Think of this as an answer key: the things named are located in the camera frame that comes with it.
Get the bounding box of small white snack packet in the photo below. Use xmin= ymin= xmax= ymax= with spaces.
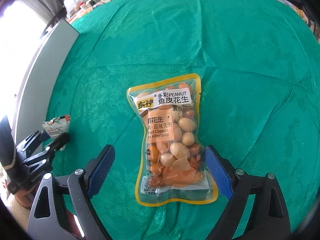
xmin=42 ymin=114 xmax=71 ymax=140

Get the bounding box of peanut bag yellow border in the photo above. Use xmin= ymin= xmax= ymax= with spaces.
xmin=127 ymin=73 xmax=218 ymax=207

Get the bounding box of grey white board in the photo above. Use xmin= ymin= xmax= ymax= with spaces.
xmin=12 ymin=19 xmax=79 ymax=143

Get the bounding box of white plastic bag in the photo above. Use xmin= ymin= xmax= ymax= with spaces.
xmin=63 ymin=0 xmax=83 ymax=15

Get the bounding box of green embossed tablecloth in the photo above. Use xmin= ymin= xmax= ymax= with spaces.
xmin=47 ymin=0 xmax=319 ymax=239

